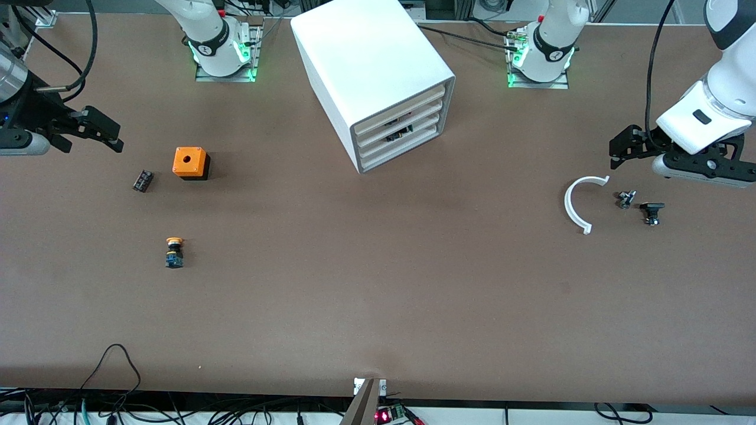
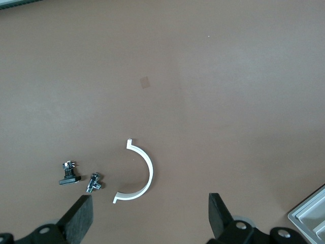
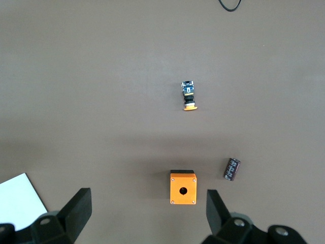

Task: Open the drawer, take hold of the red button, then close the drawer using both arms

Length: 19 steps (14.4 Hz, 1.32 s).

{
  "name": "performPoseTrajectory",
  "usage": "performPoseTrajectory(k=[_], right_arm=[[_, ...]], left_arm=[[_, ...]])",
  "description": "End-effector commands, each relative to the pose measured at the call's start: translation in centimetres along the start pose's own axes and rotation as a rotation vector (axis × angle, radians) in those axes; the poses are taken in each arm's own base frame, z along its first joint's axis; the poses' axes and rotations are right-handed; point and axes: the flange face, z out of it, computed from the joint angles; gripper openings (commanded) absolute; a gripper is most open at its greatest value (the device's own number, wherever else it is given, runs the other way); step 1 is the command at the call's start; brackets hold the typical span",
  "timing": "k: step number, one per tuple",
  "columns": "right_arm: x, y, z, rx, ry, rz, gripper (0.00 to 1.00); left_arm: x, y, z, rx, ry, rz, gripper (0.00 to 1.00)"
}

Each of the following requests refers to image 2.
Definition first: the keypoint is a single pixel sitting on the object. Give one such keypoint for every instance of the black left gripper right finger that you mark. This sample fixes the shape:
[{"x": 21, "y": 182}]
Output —
[{"x": 219, "y": 218}]

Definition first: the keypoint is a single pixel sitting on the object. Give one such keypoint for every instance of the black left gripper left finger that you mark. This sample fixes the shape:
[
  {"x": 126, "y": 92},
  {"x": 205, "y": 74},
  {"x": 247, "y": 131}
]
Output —
[{"x": 76, "y": 221}]

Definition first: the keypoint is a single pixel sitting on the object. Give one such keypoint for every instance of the white drawer cabinet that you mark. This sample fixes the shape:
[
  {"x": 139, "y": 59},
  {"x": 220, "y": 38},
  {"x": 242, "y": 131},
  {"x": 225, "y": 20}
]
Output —
[{"x": 309, "y": 216}]

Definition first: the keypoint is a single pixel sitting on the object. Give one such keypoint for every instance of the chrome metal fitting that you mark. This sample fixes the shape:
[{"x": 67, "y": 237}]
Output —
[{"x": 93, "y": 181}]

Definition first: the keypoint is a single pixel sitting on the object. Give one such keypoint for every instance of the black switch component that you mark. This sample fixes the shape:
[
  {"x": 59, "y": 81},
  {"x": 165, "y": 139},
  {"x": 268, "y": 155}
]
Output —
[{"x": 68, "y": 181}]

